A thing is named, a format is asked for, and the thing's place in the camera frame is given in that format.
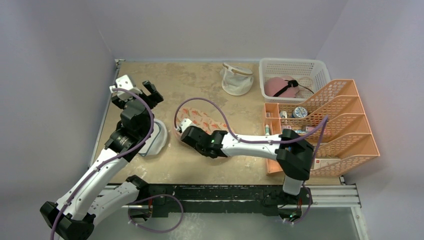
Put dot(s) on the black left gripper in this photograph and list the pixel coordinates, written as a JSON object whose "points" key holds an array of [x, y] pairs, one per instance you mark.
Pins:
{"points": [[153, 99]]}

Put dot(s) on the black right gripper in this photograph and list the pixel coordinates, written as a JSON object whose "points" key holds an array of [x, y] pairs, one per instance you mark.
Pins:
{"points": [[191, 135]]}

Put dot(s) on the floral mesh laundry bag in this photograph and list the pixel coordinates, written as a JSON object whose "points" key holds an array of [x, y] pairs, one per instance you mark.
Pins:
{"points": [[200, 119]]}

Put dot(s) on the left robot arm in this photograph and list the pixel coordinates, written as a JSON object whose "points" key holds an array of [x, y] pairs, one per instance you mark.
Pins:
{"points": [[99, 172]]}

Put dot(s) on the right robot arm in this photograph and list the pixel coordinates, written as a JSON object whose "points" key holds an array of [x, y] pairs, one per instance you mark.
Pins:
{"points": [[292, 152]]}

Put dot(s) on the white round mesh bag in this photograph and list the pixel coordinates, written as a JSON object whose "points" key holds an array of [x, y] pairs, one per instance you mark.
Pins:
{"points": [[157, 140]]}

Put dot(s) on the pink bra in basket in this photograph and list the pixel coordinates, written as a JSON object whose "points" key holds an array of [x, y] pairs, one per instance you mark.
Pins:
{"points": [[281, 87]]}

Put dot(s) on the white marker in organizer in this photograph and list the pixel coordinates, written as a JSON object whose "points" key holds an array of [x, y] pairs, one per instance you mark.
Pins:
{"points": [[267, 130]]}

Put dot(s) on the small white bottle in organizer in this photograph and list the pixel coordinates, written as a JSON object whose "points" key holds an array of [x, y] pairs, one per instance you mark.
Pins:
{"points": [[283, 114]]}

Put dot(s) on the white plastic basket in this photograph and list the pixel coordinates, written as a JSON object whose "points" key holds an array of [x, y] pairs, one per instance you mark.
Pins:
{"points": [[312, 75]]}

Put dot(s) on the orange plastic desk organizer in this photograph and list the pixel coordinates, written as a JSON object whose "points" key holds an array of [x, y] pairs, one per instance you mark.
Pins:
{"points": [[347, 142]]}

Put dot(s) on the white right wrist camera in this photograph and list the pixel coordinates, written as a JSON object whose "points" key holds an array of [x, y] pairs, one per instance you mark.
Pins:
{"points": [[184, 124]]}

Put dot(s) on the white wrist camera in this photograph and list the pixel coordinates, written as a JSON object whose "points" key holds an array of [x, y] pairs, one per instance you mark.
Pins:
{"points": [[125, 82], [184, 124]]}

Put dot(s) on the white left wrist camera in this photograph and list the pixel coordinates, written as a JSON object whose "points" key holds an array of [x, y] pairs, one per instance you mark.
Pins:
{"points": [[125, 82]]}

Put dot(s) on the metal corner bracket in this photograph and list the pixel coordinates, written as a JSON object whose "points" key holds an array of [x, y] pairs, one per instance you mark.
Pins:
{"points": [[118, 63]]}

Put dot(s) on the white mesh drawstring bag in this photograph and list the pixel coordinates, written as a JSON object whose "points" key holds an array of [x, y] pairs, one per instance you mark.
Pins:
{"points": [[236, 80]]}

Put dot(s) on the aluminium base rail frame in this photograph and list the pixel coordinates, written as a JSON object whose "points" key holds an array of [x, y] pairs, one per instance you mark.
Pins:
{"points": [[158, 200]]}

